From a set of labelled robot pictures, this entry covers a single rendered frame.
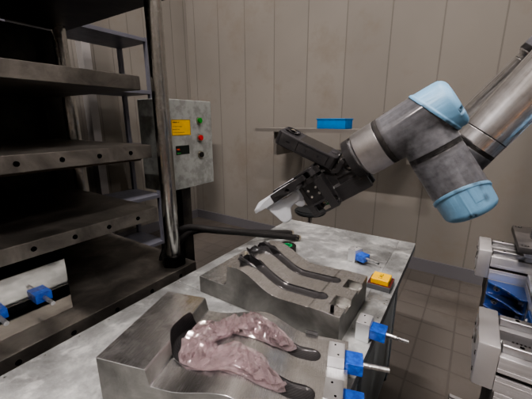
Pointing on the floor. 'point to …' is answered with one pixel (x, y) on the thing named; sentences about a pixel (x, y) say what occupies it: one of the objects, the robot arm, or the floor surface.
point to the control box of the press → (181, 153)
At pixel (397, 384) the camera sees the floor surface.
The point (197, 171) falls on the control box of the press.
